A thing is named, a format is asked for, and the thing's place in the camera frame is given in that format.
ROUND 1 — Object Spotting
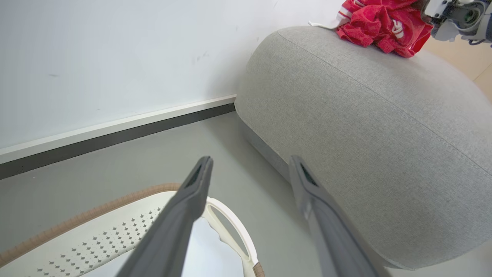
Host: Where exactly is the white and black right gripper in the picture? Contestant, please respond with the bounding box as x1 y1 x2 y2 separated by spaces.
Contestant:
422 0 460 42

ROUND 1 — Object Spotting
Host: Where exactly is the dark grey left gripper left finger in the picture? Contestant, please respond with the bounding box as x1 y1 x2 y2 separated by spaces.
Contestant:
115 156 214 277

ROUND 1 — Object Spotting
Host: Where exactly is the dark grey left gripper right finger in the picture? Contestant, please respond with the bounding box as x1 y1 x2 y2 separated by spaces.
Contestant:
288 155 380 277

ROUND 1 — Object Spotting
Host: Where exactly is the red garment with white trim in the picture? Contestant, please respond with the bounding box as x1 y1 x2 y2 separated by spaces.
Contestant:
309 0 434 58

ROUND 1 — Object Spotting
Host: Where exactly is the white laundry basket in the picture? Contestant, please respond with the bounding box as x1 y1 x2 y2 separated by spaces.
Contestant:
0 183 266 277

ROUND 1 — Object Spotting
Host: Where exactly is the grey fabric sofa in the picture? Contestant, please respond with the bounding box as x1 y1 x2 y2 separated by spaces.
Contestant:
234 26 492 270

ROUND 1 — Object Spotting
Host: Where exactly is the white and black baseboard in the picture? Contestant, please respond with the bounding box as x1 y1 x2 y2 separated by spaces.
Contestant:
0 94 237 180

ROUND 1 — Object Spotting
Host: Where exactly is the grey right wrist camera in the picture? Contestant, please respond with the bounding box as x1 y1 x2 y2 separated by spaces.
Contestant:
457 0 492 43

